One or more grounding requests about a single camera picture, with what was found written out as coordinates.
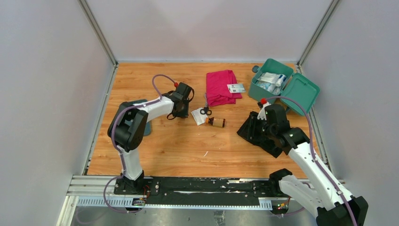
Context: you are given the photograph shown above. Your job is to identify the white card label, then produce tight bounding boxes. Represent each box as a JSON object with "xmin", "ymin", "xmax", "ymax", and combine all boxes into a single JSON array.
[{"xmin": 227, "ymin": 83, "xmax": 246, "ymax": 93}]

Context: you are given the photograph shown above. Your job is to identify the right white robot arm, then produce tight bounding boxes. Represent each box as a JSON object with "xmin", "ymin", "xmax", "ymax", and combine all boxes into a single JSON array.
[{"xmin": 237, "ymin": 102, "xmax": 368, "ymax": 226}]

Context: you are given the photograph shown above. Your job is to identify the black cloth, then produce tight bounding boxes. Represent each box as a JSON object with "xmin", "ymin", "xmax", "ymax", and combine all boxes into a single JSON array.
[{"xmin": 237, "ymin": 111, "xmax": 283, "ymax": 158}]

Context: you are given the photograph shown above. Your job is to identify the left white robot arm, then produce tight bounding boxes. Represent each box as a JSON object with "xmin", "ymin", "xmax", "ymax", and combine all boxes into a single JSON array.
[{"xmin": 108, "ymin": 82, "xmax": 194, "ymax": 194}]

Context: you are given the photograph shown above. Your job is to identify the black handled scissors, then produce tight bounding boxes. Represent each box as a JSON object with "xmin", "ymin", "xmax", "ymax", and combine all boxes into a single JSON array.
[{"xmin": 200, "ymin": 93, "xmax": 212, "ymax": 116}]

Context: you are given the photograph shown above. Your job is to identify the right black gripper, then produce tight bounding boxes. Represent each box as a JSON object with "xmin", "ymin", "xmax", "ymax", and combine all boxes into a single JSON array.
[{"xmin": 240, "ymin": 114, "xmax": 276, "ymax": 141}]

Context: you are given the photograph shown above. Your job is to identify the white gauze pack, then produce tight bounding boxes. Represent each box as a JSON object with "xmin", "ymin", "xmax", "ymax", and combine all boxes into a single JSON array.
[{"xmin": 257, "ymin": 73, "xmax": 280, "ymax": 84}]

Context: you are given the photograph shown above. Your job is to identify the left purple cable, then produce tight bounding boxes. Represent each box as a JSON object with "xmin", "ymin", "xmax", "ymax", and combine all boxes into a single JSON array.
[{"xmin": 103, "ymin": 73, "xmax": 179, "ymax": 214}]

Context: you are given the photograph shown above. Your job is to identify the teal medicine box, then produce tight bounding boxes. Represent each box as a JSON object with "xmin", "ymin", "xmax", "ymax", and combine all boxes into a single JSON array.
[{"xmin": 248, "ymin": 58, "xmax": 320, "ymax": 116}]

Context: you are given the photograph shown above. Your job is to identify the pink folded cloth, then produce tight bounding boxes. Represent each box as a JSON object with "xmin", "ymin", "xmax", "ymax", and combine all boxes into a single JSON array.
[{"xmin": 206, "ymin": 70, "xmax": 242, "ymax": 107}]

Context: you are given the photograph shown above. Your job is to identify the white paper sachet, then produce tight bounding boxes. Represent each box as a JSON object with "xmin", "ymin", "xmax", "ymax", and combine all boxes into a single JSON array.
[{"xmin": 191, "ymin": 108, "xmax": 207, "ymax": 126}]

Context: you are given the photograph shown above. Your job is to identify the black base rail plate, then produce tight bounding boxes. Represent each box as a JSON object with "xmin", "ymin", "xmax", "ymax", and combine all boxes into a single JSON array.
[{"xmin": 113, "ymin": 177, "xmax": 288, "ymax": 208}]

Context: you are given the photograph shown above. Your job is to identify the clear bag of items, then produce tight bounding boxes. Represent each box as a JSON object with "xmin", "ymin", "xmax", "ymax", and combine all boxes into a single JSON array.
[{"xmin": 266, "ymin": 84, "xmax": 281, "ymax": 96}]

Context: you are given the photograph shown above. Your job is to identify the small white blue tube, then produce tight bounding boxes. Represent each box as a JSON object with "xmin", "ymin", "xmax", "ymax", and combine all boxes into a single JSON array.
[{"xmin": 275, "ymin": 74, "xmax": 287, "ymax": 87}]

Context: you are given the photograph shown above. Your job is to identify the teal divided tray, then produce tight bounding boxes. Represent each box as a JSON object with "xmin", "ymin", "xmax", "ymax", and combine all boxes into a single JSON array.
[{"xmin": 125, "ymin": 99, "xmax": 152, "ymax": 137}]

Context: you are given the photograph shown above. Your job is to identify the brown orange-cap bottle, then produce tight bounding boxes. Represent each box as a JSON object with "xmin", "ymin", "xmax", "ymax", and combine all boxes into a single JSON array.
[{"xmin": 205, "ymin": 117, "xmax": 226, "ymax": 128}]

